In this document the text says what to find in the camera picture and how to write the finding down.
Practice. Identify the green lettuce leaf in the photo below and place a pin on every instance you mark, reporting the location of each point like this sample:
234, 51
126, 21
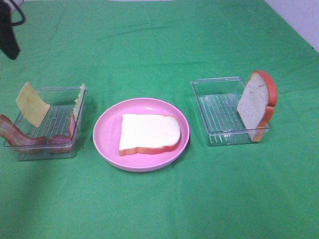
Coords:
78, 101

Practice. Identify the green tablecloth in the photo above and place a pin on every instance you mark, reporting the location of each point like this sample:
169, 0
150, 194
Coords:
123, 50

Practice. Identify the yellow cheese slice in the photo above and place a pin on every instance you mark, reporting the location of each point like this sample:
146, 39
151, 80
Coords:
31, 105

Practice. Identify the bacon strip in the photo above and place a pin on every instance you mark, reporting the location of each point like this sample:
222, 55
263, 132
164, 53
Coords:
63, 143
16, 138

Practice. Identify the clear right bread tray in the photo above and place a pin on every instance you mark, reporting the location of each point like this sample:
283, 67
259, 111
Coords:
217, 100

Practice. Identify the toast bread slice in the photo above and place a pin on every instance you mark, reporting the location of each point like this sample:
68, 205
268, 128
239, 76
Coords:
148, 134
257, 104

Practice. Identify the pink round plate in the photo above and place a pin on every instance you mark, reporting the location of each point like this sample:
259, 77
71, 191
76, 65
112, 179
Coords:
107, 131

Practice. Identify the clear left ingredient tray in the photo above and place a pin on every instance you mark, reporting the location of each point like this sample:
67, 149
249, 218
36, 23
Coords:
60, 127

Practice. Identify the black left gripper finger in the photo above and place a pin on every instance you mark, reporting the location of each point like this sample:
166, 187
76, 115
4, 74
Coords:
8, 43

